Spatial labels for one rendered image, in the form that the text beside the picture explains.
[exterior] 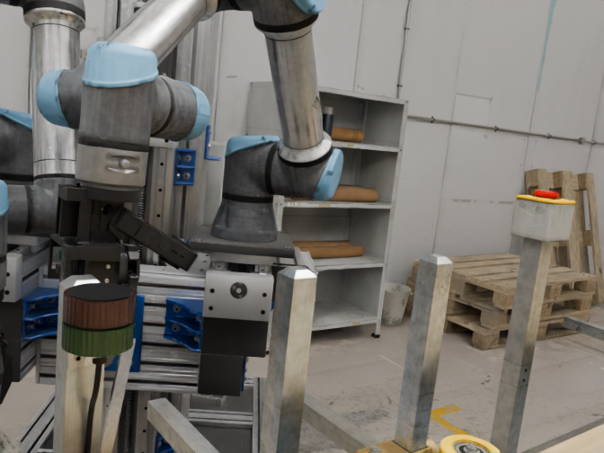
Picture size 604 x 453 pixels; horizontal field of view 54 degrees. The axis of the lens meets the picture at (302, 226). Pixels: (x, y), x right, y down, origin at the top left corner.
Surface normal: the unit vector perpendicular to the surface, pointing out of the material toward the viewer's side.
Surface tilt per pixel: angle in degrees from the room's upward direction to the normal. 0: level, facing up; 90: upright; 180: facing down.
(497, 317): 90
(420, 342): 90
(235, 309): 90
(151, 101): 91
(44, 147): 78
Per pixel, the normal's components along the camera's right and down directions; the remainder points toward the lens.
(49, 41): 0.17, -0.10
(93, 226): 0.59, 0.18
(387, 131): -0.82, 0.00
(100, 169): 0.02, 0.13
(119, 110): 0.29, 0.16
